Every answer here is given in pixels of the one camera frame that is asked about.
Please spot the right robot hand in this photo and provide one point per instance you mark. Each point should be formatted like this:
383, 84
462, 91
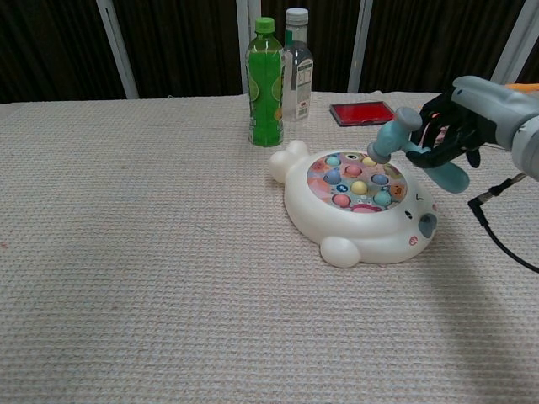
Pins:
484, 109

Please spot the teal toy hammer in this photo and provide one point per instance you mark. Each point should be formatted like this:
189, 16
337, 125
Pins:
391, 134

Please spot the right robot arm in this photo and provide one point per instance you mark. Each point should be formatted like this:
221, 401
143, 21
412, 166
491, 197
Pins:
528, 147

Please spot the white seal whack-a-mole toy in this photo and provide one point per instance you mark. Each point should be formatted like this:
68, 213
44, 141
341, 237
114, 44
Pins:
358, 235

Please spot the orange rubber chicken toy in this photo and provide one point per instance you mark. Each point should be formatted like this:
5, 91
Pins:
524, 87

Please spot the black pleated curtain panel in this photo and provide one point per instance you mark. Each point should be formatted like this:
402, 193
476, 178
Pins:
50, 46
181, 46
433, 42
531, 69
332, 42

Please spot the red ink pad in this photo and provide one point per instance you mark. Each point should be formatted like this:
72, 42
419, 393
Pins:
360, 113

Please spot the clear plastic water bottle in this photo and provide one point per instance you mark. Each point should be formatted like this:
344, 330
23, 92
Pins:
299, 97

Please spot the green plastic drink bottle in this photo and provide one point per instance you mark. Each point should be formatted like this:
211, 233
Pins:
265, 84

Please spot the beige woven tablecloth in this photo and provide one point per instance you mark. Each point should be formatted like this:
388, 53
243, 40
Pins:
126, 252

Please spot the white frame post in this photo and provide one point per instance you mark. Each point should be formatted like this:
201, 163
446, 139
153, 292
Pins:
360, 50
242, 42
511, 54
120, 63

